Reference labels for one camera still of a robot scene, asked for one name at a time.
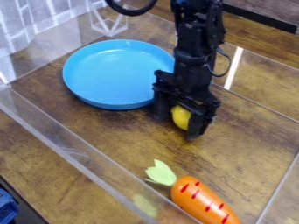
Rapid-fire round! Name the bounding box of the yellow toy lemon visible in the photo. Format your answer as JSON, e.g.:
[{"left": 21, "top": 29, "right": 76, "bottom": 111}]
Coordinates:
[{"left": 172, "top": 105, "right": 192, "bottom": 130}]

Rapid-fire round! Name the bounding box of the black bar on table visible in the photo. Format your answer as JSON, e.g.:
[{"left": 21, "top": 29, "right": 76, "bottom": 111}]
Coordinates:
[{"left": 223, "top": 3, "right": 298, "bottom": 34}]

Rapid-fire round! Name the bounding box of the blue round tray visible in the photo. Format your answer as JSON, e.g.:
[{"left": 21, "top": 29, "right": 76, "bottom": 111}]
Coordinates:
[{"left": 61, "top": 39, "right": 173, "bottom": 110}]

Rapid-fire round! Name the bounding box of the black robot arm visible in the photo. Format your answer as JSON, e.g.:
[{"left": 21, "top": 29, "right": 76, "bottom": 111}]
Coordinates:
[{"left": 153, "top": 0, "right": 226, "bottom": 140}]

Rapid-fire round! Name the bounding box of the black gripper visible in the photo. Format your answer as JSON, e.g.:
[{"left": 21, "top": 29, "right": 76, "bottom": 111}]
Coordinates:
[{"left": 153, "top": 69, "right": 220, "bottom": 140}]

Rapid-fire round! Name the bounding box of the clear acrylic enclosure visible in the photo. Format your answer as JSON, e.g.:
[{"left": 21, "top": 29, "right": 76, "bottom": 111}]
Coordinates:
[{"left": 0, "top": 0, "right": 299, "bottom": 224}]

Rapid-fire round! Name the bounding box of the black cable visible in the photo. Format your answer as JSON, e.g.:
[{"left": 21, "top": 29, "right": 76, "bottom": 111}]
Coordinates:
[{"left": 104, "top": 0, "right": 160, "bottom": 18}]

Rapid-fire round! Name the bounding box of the blue object at corner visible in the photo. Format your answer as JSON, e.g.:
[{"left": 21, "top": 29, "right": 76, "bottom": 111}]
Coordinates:
[{"left": 0, "top": 188, "right": 19, "bottom": 224}]

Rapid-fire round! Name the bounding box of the orange toy carrot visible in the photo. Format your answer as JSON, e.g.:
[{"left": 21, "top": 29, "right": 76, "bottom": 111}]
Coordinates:
[{"left": 144, "top": 159, "right": 242, "bottom": 224}]

